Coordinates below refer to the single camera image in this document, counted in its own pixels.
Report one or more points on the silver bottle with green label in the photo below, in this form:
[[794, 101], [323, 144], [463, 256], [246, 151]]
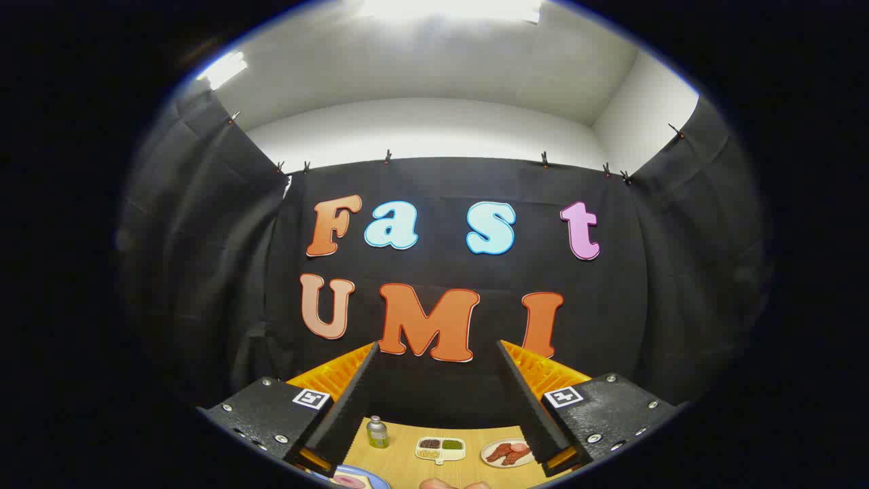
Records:
[[377, 435]]

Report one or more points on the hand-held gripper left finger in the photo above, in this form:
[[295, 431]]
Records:
[[346, 414]]

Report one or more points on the pink ham slice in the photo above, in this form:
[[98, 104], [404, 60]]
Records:
[[349, 482]]

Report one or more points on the ceiling light panel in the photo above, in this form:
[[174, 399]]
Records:
[[448, 8], [223, 69]]

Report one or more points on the blue round plate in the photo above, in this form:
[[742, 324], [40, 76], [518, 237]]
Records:
[[375, 477]]

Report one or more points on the white oval plate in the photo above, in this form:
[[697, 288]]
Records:
[[490, 460]]

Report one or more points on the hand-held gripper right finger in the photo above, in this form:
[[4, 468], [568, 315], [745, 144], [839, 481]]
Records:
[[529, 407]]

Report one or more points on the dark red meat slice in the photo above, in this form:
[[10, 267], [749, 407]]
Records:
[[499, 452], [519, 458]]

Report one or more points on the white divided dish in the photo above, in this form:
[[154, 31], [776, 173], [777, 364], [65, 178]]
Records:
[[441, 459]]

